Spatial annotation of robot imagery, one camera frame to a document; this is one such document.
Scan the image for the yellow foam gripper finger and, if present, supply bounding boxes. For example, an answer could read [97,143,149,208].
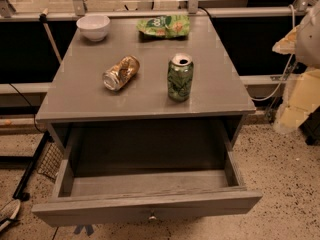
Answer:
[273,68,320,134]

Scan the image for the grey top drawer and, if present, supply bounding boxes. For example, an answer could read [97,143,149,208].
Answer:
[32,123,262,226]

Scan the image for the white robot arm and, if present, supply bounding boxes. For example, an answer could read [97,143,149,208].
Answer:
[272,7,320,134]

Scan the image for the grey wooden drawer cabinet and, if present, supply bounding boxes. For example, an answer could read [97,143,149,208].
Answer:
[36,16,255,140]

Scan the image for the green soda can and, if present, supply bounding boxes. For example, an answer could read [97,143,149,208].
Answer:
[167,53,194,102]

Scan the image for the green chip bag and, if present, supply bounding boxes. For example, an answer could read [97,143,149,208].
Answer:
[136,15,190,39]

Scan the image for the gold crushed can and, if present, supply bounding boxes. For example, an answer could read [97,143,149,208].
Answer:
[103,56,140,91]

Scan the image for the white ceramic bowl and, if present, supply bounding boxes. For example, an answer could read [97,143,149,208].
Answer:
[76,15,111,42]

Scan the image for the wooden stick with clamp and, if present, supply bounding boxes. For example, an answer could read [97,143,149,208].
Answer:
[39,8,62,64]

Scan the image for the black floor stand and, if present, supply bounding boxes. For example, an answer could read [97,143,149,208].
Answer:
[0,131,50,201]

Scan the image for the white cable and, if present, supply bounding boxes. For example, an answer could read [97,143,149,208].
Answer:
[250,4,298,102]

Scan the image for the wire mesh basket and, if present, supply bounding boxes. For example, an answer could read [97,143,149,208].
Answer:
[37,142,63,181]

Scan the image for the black cable left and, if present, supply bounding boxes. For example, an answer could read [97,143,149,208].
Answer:
[8,83,46,134]

